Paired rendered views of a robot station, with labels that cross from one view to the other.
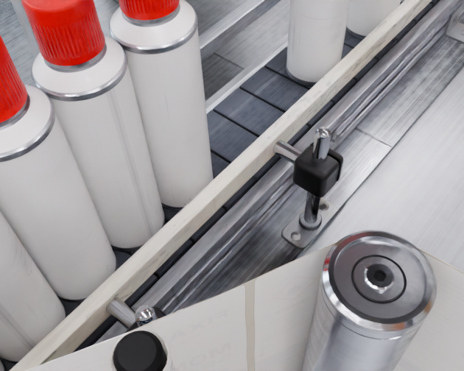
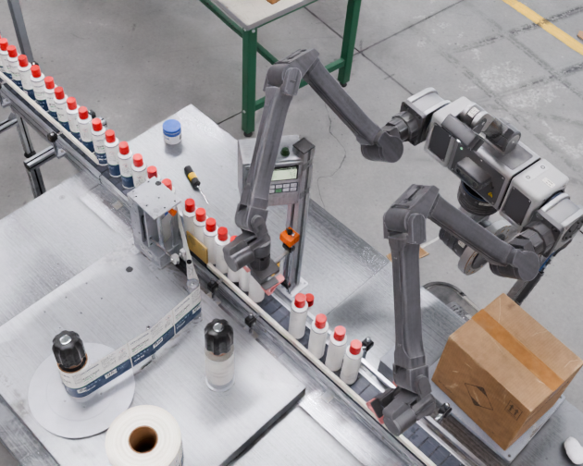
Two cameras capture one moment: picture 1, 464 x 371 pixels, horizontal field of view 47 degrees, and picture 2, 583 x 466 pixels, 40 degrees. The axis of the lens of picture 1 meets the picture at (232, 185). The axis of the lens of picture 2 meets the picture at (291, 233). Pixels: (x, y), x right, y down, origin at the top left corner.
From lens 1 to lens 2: 232 cm
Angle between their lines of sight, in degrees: 50
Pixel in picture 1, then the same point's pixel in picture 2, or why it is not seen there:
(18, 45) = (336, 259)
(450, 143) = (261, 360)
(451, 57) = (314, 389)
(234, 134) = (272, 309)
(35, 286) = (221, 263)
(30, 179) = not seen: hidden behind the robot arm
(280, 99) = (284, 322)
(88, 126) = not seen: hidden behind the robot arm
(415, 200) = (243, 346)
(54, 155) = not seen: hidden behind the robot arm
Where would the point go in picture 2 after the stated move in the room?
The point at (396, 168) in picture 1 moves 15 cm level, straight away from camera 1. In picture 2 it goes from (254, 344) to (296, 366)
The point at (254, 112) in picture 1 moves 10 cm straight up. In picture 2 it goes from (279, 314) to (281, 298)
